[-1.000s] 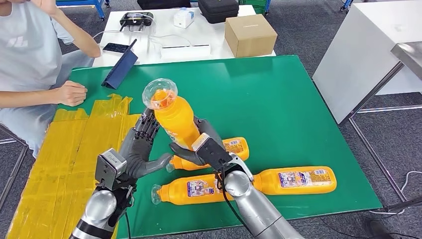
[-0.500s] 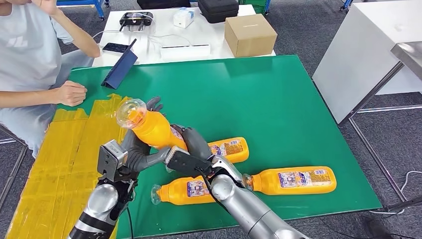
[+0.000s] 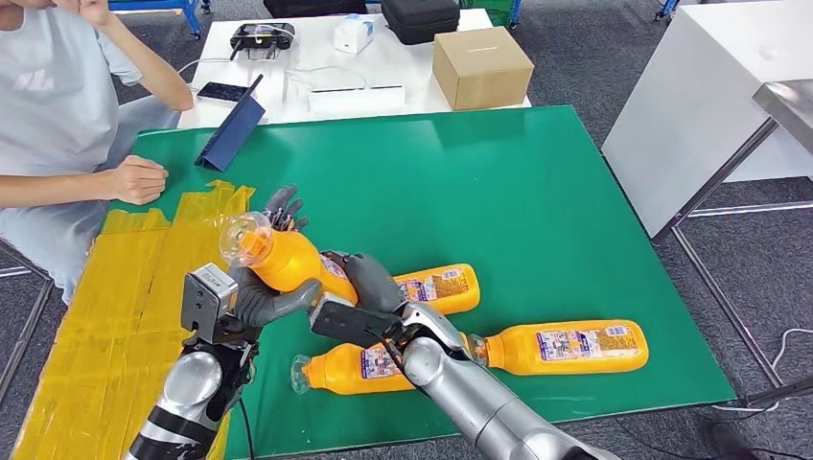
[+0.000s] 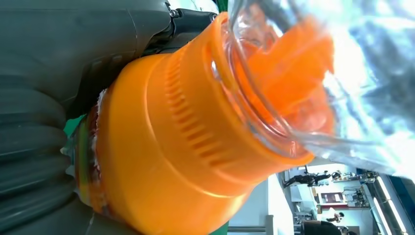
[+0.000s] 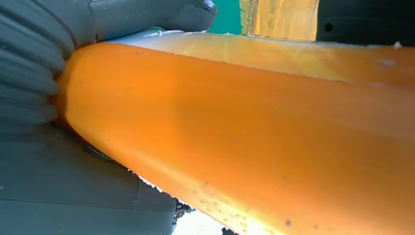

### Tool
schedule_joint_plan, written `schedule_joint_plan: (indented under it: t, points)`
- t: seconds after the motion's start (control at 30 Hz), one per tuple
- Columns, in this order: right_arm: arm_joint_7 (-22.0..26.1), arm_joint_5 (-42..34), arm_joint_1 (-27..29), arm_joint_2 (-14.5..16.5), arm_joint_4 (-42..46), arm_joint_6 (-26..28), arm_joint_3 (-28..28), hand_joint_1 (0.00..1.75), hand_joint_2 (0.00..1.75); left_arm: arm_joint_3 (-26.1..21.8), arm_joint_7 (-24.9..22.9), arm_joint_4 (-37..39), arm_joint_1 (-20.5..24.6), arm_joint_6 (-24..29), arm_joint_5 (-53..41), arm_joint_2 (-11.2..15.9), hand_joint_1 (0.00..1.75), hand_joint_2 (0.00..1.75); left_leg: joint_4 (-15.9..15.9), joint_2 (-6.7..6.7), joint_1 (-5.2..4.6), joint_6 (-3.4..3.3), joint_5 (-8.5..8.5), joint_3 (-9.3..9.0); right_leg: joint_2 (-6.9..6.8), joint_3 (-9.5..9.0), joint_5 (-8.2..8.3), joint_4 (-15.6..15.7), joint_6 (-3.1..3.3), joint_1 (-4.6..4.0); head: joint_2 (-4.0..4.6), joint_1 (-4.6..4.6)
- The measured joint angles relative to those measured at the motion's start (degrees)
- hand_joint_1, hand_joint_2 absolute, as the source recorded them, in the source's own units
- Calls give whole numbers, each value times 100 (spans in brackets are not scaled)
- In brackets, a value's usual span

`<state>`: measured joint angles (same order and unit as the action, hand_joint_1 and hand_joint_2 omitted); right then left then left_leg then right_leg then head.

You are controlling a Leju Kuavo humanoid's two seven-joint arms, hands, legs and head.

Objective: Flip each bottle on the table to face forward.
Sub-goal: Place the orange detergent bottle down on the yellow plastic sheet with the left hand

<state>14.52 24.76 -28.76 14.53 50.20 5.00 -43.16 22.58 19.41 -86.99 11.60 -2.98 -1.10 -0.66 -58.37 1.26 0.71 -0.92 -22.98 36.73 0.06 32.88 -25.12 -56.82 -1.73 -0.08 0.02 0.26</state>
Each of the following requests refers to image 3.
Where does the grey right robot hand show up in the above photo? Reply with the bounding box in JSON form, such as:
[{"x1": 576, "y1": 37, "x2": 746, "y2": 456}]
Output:
[{"x1": 323, "y1": 250, "x2": 407, "y2": 315}]

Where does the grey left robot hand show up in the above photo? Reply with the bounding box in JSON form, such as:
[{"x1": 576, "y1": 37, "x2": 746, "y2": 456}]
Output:
[{"x1": 228, "y1": 185, "x2": 323, "y2": 330}]

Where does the orange detergent bottle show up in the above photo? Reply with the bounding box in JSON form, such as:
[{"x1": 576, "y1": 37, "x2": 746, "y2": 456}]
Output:
[
  {"x1": 219, "y1": 211, "x2": 360, "y2": 306},
  {"x1": 387, "y1": 263, "x2": 481, "y2": 317},
  {"x1": 466, "y1": 319, "x2": 650, "y2": 377},
  {"x1": 290, "y1": 342, "x2": 414, "y2": 396}
]

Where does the green table mat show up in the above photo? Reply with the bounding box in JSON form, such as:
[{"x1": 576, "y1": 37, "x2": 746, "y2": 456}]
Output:
[{"x1": 110, "y1": 104, "x2": 736, "y2": 460}]

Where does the yellow tape patch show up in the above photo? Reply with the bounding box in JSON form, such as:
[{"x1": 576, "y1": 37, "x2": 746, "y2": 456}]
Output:
[{"x1": 12, "y1": 180, "x2": 255, "y2": 460}]

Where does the dark blue tablet case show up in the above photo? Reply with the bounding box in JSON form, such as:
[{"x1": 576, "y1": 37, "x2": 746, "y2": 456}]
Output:
[{"x1": 195, "y1": 74, "x2": 267, "y2": 173}]

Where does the person's right hand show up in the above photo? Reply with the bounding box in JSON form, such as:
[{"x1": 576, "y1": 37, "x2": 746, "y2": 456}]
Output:
[{"x1": 110, "y1": 155, "x2": 170, "y2": 206}]

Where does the white table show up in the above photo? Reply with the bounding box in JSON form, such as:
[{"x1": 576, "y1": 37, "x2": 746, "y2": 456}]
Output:
[{"x1": 177, "y1": 9, "x2": 532, "y2": 130}]

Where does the black smartphone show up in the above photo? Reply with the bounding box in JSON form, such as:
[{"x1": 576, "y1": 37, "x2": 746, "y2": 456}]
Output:
[{"x1": 197, "y1": 80, "x2": 249, "y2": 103}]

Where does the brown cardboard box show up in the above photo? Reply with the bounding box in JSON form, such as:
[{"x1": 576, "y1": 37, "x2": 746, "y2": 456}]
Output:
[{"x1": 432, "y1": 26, "x2": 535, "y2": 112}]

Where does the small white tissue box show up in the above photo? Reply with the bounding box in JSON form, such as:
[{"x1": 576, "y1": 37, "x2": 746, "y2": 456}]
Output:
[{"x1": 333, "y1": 13, "x2": 376, "y2": 56}]

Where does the black hard carrying case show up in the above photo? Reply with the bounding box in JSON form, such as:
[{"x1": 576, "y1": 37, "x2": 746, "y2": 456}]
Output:
[{"x1": 381, "y1": 0, "x2": 461, "y2": 46}]

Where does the black bag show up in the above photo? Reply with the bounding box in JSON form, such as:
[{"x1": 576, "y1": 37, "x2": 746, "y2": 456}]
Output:
[{"x1": 263, "y1": 0, "x2": 368, "y2": 19}]

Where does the green plastic crate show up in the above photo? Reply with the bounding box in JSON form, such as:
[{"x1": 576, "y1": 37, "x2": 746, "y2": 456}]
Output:
[{"x1": 458, "y1": 0, "x2": 515, "y2": 28}]

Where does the person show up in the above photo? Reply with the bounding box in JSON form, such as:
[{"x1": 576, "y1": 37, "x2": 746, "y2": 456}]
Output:
[{"x1": 0, "y1": 0, "x2": 195, "y2": 306}]

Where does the white cabinet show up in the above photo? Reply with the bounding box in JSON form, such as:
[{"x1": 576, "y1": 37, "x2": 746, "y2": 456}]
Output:
[{"x1": 600, "y1": 0, "x2": 813, "y2": 240}]

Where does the steel table top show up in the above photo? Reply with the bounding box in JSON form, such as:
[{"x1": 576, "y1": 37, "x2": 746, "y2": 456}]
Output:
[{"x1": 752, "y1": 79, "x2": 813, "y2": 155}]

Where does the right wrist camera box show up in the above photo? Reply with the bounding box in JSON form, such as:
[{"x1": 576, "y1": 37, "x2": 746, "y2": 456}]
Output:
[{"x1": 309, "y1": 292, "x2": 402, "y2": 349}]

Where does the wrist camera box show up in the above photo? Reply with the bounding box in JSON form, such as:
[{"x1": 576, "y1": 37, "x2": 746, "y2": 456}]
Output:
[
  {"x1": 180, "y1": 263, "x2": 240, "y2": 335},
  {"x1": 309, "y1": 292, "x2": 402, "y2": 349}
]

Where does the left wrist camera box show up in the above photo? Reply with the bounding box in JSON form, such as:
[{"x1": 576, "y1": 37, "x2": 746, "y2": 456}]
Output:
[{"x1": 180, "y1": 263, "x2": 240, "y2": 335}]

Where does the grey metal chair frame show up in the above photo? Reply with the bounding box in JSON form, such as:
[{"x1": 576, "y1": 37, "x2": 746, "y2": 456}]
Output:
[{"x1": 0, "y1": 238, "x2": 56, "y2": 404}]

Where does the blue metal cart frame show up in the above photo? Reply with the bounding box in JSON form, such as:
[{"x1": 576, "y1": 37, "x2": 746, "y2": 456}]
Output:
[
  {"x1": 506, "y1": 0, "x2": 682, "y2": 30},
  {"x1": 107, "y1": 0, "x2": 213, "y2": 40}
]

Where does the grey metal table frame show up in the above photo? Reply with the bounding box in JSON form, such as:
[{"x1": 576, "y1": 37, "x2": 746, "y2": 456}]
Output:
[{"x1": 650, "y1": 117, "x2": 813, "y2": 409}]

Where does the white floor cable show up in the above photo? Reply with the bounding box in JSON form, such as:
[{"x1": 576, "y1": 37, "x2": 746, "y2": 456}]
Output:
[{"x1": 710, "y1": 327, "x2": 813, "y2": 414}]

